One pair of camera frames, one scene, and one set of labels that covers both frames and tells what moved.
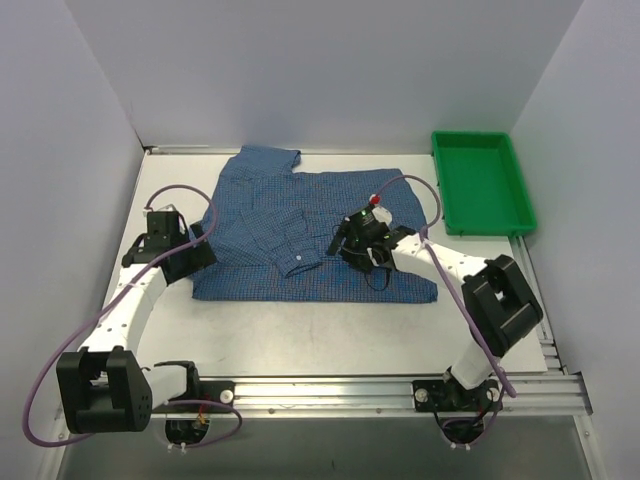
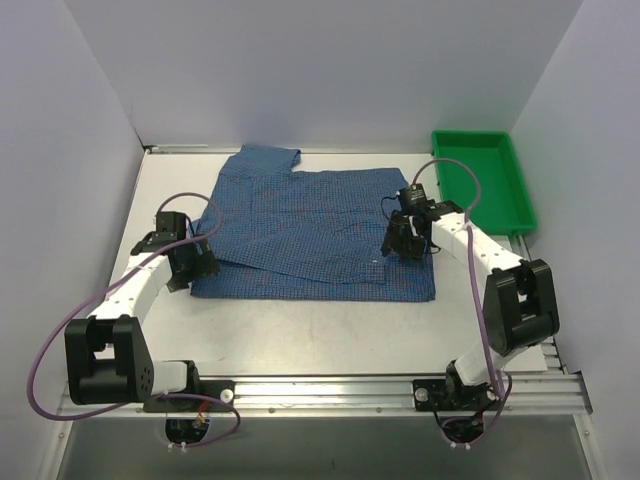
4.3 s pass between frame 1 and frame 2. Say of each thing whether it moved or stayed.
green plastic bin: stayed
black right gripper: moved
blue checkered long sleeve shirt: stayed
